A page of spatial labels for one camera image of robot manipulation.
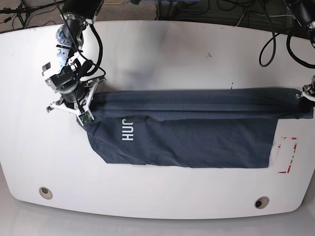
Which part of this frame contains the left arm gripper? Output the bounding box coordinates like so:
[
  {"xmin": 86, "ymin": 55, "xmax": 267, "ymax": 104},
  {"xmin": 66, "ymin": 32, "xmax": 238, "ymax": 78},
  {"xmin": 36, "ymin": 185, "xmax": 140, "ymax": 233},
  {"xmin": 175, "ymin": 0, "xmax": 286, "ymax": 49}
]
[{"xmin": 295, "ymin": 76, "xmax": 315, "ymax": 107}]

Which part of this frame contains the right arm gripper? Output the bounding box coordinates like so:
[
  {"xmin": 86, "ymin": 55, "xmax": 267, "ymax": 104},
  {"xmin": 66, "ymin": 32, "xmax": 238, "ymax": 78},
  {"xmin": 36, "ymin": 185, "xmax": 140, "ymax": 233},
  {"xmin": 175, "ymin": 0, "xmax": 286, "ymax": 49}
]
[{"xmin": 46, "ymin": 76, "xmax": 105, "ymax": 116}]

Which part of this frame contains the dark blue printed T-shirt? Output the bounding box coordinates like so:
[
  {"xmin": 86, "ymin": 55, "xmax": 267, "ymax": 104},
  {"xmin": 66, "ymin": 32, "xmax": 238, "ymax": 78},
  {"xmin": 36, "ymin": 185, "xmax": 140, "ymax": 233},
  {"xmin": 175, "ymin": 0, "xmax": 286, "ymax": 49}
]
[{"xmin": 83, "ymin": 88, "xmax": 314, "ymax": 169}]

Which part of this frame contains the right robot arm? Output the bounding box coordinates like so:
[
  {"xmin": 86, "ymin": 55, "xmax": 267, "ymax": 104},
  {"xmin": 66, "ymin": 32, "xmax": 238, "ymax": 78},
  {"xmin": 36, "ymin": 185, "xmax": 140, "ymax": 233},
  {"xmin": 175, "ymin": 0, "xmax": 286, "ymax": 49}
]
[{"xmin": 45, "ymin": 0, "xmax": 106, "ymax": 123}]

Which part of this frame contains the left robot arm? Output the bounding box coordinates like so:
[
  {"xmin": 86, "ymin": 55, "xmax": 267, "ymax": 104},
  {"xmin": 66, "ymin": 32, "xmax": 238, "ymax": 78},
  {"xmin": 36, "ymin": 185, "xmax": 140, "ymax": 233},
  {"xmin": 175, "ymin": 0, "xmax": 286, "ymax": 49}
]
[{"xmin": 257, "ymin": 0, "xmax": 315, "ymax": 69}]

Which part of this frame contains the red tape rectangle marking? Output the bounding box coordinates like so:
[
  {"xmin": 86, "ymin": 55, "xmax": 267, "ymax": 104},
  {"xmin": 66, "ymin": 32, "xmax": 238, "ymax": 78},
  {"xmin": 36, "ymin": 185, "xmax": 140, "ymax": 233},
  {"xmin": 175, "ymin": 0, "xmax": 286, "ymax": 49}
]
[{"xmin": 275, "ymin": 137, "xmax": 298, "ymax": 174}]

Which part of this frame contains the black tripod stand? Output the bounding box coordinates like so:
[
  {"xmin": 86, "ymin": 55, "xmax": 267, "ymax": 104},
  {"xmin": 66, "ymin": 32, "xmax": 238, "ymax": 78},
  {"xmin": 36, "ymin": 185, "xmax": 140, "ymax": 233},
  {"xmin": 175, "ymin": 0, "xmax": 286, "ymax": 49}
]
[{"xmin": 0, "ymin": 0, "xmax": 56, "ymax": 29}]

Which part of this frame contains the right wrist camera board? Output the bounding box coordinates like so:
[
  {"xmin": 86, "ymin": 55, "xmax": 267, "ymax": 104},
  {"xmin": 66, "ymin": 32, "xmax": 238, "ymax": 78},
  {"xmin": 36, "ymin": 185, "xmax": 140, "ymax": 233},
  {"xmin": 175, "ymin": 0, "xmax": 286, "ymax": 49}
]
[{"xmin": 77, "ymin": 111, "xmax": 94, "ymax": 126}]

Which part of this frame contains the left table cable grommet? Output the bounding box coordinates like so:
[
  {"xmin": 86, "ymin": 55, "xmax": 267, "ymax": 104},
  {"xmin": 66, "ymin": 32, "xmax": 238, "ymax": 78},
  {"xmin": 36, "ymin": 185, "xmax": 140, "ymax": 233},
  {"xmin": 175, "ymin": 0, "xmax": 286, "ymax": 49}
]
[{"xmin": 39, "ymin": 187, "xmax": 53, "ymax": 200}]

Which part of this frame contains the table cable grommet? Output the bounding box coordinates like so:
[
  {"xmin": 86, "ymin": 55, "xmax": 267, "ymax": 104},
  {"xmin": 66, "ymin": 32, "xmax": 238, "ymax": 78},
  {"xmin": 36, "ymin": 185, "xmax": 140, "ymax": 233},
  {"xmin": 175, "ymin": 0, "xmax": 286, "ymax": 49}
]
[
  {"xmin": 39, "ymin": 187, "xmax": 53, "ymax": 200},
  {"xmin": 254, "ymin": 196, "xmax": 269, "ymax": 209}
]

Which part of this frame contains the right table cable grommet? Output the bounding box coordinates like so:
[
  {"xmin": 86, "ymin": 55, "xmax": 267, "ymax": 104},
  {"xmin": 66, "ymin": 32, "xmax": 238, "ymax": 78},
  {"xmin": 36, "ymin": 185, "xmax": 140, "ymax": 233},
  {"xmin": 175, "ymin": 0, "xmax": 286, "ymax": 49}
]
[{"xmin": 254, "ymin": 196, "xmax": 269, "ymax": 209}]

